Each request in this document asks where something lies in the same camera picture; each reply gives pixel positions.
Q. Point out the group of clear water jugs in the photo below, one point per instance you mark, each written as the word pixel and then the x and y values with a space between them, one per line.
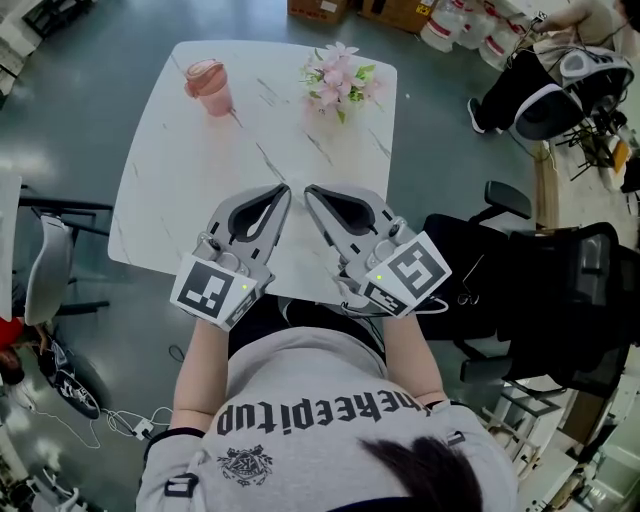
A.
pixel 470 30

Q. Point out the potted pink artificial flowers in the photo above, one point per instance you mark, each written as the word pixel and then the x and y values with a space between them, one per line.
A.
pixel 340 85

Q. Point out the cardboard box yellow label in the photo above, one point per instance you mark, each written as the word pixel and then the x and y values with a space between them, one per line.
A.
pixel 397 12

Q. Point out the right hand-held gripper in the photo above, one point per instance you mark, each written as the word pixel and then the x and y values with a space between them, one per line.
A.
pixel 405 275

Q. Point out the pink drinking cup with lid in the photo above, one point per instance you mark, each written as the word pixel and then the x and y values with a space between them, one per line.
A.
pixel 210 90

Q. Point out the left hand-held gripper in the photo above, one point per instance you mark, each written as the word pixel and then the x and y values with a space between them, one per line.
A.
pixel 210 290

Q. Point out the black mesh office chair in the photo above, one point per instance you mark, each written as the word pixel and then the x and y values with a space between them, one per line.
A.
pixel 550 300

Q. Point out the grey plastic chair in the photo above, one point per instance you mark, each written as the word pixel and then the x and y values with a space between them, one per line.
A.
pixel 47 270

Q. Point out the person's grey printed T-shirt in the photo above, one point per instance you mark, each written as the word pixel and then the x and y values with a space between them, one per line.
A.
pixel 300 375

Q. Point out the white metal rack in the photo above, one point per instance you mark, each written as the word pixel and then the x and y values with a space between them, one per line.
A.
pixel 525 430

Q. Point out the person's right forearm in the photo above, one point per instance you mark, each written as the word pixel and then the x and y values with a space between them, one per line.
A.
pixel 412 360

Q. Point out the person's black trousers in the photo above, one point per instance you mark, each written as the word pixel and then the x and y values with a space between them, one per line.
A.
pixel 260 315

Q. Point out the person's left forearm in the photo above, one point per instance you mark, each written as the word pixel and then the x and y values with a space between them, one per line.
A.
pixel 200 375

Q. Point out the cardboard box red print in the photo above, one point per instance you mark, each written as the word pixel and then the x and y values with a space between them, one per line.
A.
pixel 317 9

